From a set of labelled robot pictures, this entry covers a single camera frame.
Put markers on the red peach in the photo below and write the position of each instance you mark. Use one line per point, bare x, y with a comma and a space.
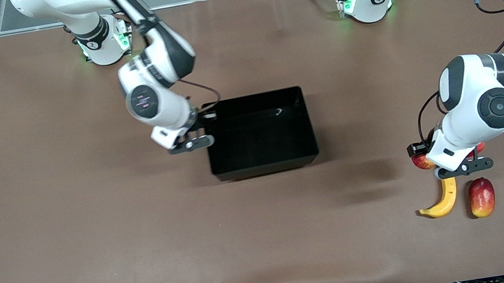
480, 147

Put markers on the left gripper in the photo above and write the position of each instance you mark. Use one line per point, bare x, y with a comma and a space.
417, 148

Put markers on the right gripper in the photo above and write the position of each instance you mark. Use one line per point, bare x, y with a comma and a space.
201, 120

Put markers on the black plastic box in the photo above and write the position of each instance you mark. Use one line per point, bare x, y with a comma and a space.
260, 132

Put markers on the brown table cover mat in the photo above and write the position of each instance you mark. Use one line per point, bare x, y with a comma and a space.
266, 234

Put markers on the red yellow mango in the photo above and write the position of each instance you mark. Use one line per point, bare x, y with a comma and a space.
482, 197

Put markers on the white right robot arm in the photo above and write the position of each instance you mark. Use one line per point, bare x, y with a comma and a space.
155, 61

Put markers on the red yellow apple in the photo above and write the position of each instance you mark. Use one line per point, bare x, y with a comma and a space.
422, 162

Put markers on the yellow banana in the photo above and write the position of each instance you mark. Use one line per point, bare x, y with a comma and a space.
447, 194

